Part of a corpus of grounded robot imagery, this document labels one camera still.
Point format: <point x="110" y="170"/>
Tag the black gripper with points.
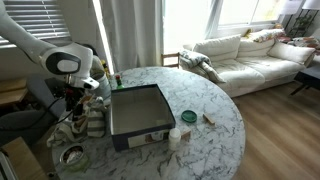
<point x="74" y="97"/>

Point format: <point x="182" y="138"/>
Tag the grey striped cream towel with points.
<point x="96" y="125"/>

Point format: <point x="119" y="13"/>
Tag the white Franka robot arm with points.
<point x="63" y="61"/>

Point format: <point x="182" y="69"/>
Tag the blue cardboard box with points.
<point x="140" y="113"/>

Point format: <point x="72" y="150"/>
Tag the green sauce bottle red cap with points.
<point x="119" y="84"/>

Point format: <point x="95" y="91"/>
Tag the grey blue chair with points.
<point x="30" y="100"/>

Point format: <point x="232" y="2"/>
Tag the yellow capped container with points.
<point x="106" y="68"/>

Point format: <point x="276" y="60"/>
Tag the wooden shelf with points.
<point x="11" y="91"/>

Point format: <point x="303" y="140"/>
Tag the white curtain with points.
<point x="133" y="33"/>

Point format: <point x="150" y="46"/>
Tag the white plastic bottle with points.
<point x="174" y="139"/>

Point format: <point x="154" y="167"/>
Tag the white window blinds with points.
<point x="40" y="16"/>

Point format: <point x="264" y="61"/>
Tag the wooden chair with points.
<point x="170" y="55"/>

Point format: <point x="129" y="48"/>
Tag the green round lid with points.
<point x="189" y="116"/>

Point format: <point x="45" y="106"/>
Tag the grey white throw blanket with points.
<point x="200" y="63"/>

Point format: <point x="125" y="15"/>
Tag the large cream sofa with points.
<point x="253" y="70"/>

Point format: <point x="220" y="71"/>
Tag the cream floral cushion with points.
<point x="266" y="35"/>

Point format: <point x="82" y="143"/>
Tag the black coffee table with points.
<point x="308" y="78"/>

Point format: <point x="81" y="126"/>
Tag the patterned cushion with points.
<point x="306" y="42"/>

